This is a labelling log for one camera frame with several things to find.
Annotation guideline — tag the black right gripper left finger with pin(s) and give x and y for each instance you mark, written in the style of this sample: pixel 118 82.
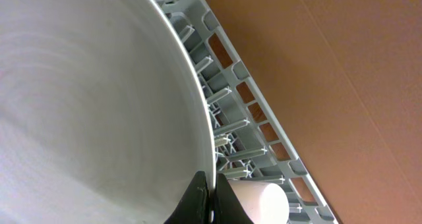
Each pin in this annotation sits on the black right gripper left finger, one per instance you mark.
pixel 193 207

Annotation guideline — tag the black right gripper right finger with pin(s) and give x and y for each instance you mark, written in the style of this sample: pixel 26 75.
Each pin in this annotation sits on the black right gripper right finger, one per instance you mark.
pixel 227 208

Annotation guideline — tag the pink cup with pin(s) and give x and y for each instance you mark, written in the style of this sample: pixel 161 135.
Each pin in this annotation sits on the pink cup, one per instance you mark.
pixel 263 202

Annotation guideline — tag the grey plate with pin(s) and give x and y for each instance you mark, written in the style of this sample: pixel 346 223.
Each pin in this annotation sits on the grey plate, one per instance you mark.
pixel 102 116

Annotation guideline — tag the grey dishwasher rack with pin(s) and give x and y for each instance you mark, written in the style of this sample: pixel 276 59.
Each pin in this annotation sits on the grey dishwasher rack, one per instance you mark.
pixel 250 142

